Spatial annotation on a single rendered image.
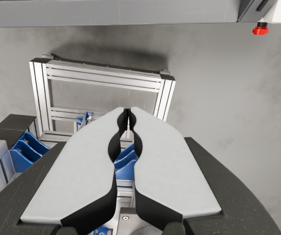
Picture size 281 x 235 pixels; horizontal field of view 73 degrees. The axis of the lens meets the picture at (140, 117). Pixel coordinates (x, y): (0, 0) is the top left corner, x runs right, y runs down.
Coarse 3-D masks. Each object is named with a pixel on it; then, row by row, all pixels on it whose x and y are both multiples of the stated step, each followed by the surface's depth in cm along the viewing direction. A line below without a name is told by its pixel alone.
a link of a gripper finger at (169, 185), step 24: (144, 120) 11; (144, 144) 9; (168, 144) 9; (144, 168) 7; (168, 168) 7; (192, 168) 7; (144, 192) 6; (168, 192) 6; (192, 192) 6; (144, 216) 7; (168, 216) 6; (192, 216) 6
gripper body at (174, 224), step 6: (174, 222) 6; (60, 228) 5; (66, 228) 5; (72, 228) 5; (168, 228) 5; (174, 228) 5; (180, 228) 5; (60, 234) 5; (66, 234) 5; (72, 234) 5; (162, 234) 5; (168, 234) 5; (174, 234) 5; (180, 234) 5
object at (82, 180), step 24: (96, 120) 11; (120, 120) 11; (72, 144) 9; (96, 144) 9; (72, 168) 8; (96, 168) 7; (48, 192) 7; (72, 192) 7; (96, 192) 7; (24, 216) 6; (48, 216) 6; (72, 216) 6; (96, 216) 7
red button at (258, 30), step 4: (260, 24) 47; (264, 24) 46; (256, 28) 47; (260, 28) 47; (264, 28) 47; (268, 28) 47; (252, 32) 49; (256, 32) 47; (260, 32) 47; (264, 32) 47
